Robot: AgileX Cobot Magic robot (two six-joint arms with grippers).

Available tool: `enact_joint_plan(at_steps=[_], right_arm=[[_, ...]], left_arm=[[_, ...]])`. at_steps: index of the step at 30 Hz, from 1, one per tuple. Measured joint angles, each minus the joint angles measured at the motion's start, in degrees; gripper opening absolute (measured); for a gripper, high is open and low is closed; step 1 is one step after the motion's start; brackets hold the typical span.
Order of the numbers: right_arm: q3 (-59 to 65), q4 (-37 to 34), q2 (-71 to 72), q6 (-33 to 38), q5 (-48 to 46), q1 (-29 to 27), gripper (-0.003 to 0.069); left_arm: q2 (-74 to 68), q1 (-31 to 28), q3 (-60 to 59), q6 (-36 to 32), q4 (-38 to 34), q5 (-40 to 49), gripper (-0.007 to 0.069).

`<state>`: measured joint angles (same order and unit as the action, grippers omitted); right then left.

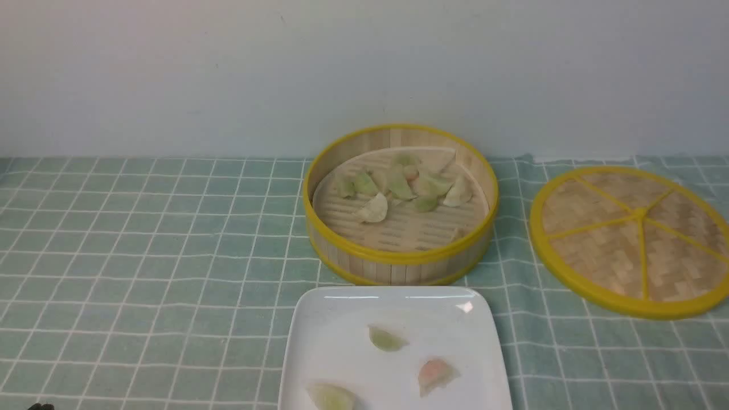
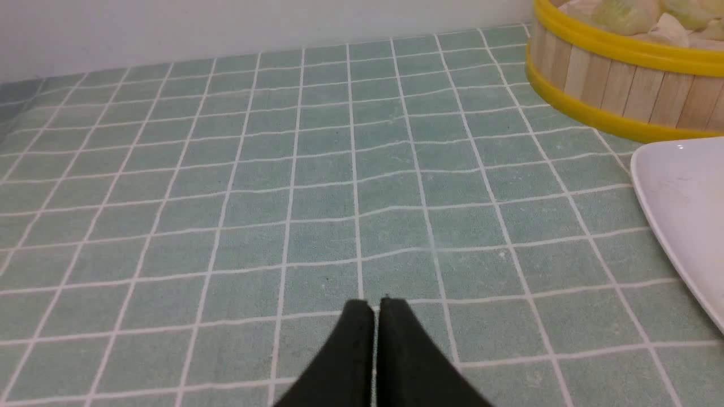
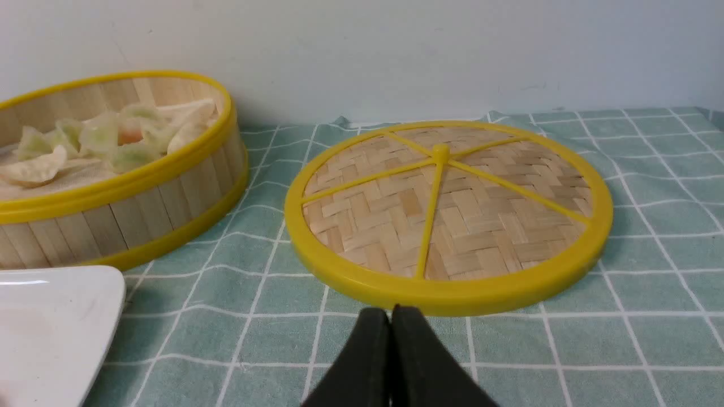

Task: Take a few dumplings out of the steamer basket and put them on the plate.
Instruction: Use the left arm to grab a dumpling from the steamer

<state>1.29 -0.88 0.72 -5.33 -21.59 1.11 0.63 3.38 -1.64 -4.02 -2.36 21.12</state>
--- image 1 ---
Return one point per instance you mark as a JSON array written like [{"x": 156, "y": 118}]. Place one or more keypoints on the pale green dumpling plate edge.
[{"x": 331, "y": 396}]

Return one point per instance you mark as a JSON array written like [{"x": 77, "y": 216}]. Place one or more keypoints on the pink dumpling in steamer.
[{"x": 410, "y": 172}]

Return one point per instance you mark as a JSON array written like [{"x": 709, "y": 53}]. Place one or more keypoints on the white dumpling steamer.
[{"x": 460, "y": 192}]

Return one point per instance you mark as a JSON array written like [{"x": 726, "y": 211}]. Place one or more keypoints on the pink dumpling on plate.
[{"x": 435, "y": 373}]

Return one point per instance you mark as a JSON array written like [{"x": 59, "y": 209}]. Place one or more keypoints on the small green dumpling steamer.
[{"x": 425, "y": 203}]

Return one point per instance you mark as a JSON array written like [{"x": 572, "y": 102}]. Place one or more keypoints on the black object bottom edge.
[{"x": 42, "y": 406}]

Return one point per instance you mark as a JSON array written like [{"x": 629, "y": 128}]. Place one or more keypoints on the white dumpling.
[{"x": 374, "y": 211}]

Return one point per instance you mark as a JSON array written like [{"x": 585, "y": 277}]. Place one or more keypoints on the green dumpling on plate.
[{"x": 385, "y": 340}]

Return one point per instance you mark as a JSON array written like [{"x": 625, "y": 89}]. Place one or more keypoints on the green checkered tablecloth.
[{"x": 170, "y": 283}]

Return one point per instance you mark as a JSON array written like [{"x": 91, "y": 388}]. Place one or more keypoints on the white square plate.
[{"x": 328, "y": 343}]

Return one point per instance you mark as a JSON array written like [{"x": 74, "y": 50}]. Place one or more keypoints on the woven bamboo steamer lid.
[{"x": 632, "y": 242}]

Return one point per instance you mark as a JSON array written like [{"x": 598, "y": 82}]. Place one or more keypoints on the yellow-rimmed bamboo steamer basket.
[{"x": 407, "y": 248}]

